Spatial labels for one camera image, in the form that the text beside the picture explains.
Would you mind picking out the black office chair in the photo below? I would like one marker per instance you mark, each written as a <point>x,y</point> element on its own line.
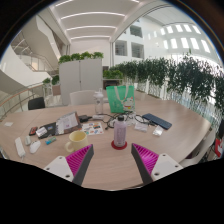
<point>36,103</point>

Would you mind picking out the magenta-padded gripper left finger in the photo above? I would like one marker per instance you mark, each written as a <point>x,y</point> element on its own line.
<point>75,161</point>

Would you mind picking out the small red black box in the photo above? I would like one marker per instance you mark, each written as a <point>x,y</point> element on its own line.
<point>33,130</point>

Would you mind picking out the green tote bag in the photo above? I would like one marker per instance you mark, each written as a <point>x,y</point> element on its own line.
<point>120,99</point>

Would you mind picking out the row of green hedge plants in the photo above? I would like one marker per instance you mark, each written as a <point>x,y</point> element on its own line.
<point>173,78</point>

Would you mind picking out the white computer mouse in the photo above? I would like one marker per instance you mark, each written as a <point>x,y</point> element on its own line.
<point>34,146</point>

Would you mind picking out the white chair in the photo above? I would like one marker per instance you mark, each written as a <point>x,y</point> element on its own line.
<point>81,97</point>

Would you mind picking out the pale yellow mug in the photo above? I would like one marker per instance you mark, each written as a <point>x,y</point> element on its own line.
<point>78,140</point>

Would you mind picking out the dark blue flat case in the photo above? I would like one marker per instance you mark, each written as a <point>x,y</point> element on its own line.
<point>157,120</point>

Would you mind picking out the open booklet with pictures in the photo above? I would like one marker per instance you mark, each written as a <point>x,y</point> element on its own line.
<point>67,122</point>

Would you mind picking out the small clear plastic bag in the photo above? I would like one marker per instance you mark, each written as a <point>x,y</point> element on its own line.
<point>158,130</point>

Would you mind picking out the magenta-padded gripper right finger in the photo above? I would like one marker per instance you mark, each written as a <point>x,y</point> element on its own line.
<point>150,161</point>

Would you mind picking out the flat round red coaster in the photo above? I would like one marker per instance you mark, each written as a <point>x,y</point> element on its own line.
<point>114,145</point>

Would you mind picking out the colourful sticker sheet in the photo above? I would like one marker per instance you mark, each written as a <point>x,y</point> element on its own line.
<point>92,128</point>

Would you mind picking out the clear plastic water bottle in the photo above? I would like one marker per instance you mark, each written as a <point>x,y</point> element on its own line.
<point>98,102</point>

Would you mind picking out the white cabinet with plants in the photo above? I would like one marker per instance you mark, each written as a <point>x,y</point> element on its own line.
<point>80,75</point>

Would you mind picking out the purple drink bottle black cap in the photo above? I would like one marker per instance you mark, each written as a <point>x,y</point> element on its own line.
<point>120,133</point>

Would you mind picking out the small teal tube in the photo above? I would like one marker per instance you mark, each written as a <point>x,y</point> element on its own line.
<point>50,140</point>

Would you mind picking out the black power adapter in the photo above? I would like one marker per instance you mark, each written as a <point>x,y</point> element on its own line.
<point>84,118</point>

